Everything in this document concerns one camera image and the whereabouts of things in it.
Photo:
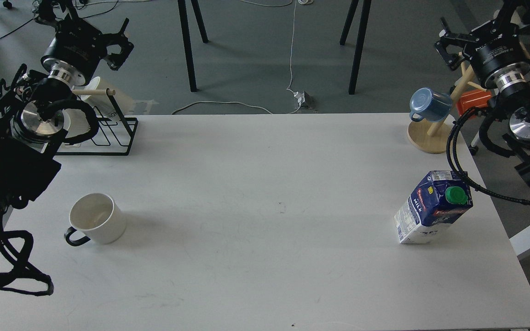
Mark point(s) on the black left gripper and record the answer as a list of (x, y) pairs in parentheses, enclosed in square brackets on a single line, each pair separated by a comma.
[(77, 49)]

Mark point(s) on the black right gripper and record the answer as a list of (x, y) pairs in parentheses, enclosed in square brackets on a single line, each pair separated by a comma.
[(493, 49)]

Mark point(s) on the blue milk carton green cap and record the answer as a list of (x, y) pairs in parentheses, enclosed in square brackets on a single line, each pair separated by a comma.
[(436, 203)]

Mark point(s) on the white mug black handle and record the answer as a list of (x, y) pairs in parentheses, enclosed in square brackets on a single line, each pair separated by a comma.
[(96, 217)]

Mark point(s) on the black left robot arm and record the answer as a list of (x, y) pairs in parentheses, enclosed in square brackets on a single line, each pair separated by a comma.
[(39, 112)]

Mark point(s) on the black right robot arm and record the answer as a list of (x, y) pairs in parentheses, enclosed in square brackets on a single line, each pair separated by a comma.
[(505, 131)]

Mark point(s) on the orange plastic cup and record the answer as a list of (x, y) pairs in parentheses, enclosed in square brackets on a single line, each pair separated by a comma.
[(473, 98)]

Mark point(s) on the blue plastic cup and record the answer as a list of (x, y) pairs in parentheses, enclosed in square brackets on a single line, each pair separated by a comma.
[(426, 104)]

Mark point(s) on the black table leg left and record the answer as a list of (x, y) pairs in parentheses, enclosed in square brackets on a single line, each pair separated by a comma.
[(185, 30)]

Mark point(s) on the black table leg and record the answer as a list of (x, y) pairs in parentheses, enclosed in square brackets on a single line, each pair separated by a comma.
[(185, 30), (360, 39)]

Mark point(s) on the white mug in rack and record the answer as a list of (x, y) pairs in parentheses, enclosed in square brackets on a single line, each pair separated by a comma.
[(75, 122)]

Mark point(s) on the wooden mug tree stand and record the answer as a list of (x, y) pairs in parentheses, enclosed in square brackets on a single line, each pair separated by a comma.
[(431, 137)]

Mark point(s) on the black table leg right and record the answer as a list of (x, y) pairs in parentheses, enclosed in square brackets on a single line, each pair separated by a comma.
[(360, 39)]

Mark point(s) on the white power plug adapter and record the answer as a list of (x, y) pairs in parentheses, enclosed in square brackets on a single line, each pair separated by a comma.
[(304, 101)]

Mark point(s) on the black wire dish rack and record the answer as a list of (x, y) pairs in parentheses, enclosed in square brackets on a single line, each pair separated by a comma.
[(116, 132)]

